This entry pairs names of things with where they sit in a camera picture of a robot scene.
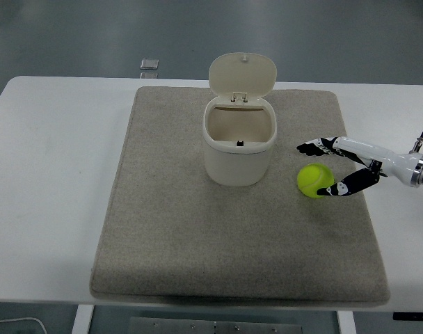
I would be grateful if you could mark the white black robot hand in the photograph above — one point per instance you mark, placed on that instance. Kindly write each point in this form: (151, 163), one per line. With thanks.
(371, 151)

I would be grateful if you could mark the yellow-green tennis ball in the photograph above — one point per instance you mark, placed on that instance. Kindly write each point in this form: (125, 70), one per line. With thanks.
(312, 175)

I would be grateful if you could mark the cream bin with hinged lid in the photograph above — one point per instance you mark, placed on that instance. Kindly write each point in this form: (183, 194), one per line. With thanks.
(236, 163)

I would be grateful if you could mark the black table control panel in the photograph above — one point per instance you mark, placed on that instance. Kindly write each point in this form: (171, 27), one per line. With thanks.
(413, 316)

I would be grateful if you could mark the white table leg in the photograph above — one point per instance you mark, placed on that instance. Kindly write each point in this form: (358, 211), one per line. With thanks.
(345, 323)
(82, 320)

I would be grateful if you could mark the beige fabric mat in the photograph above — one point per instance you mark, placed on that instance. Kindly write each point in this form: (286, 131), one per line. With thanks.
(204, 236)

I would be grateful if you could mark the narrow metal floor plate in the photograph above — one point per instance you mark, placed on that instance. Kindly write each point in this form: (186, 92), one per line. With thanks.
(149, 75)

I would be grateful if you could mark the grey metal plate with screws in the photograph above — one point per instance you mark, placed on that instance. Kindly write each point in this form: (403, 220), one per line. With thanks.
(215, 327)

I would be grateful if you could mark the square metal floor plate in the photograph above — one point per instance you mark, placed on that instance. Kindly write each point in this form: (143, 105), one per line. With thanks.
(149, 64)

